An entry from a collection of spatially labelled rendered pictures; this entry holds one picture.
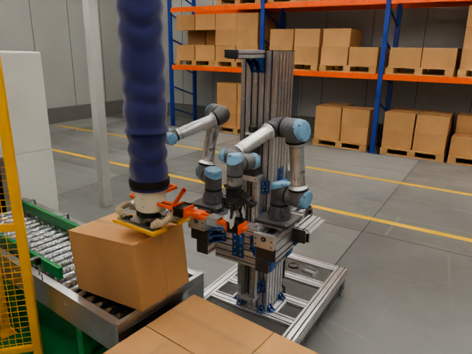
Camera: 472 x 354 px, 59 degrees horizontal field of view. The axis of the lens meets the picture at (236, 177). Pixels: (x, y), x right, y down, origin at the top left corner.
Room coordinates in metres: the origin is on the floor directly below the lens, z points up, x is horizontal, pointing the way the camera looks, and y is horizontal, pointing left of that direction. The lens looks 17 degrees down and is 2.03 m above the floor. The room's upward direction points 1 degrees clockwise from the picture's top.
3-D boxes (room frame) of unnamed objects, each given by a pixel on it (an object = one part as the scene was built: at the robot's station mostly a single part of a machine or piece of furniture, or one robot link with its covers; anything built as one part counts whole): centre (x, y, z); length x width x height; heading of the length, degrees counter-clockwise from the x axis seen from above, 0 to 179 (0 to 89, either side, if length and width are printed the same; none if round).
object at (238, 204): (1.90, 0.01, 1.35); 0.09 x 0.08 x 0.12; 56
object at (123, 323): (2.17, 0.42, 0.58); 0.70 x 0.03 x 0.06; 143
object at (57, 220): (3.30, 1.49, 0.60); 1.60 x 0.11 x 0.09; 53
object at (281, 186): (2.39, -0.28, 1.20); 0.13 x 0.12 x 0.14; 47
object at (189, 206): (2.08, 0.28, 1.20); 0.10 x 0.08 x 0.06; 145
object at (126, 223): (2.14, 0.54, 1.09); 0.34 x 0.10 x 0.05; 55
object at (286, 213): (2.39, -0.27, 1.09); 0.15 x 0.15 x 0.10
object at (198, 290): (2.17, 0.42, 0.47); 0.70 x 0.03 x 0.15; 143
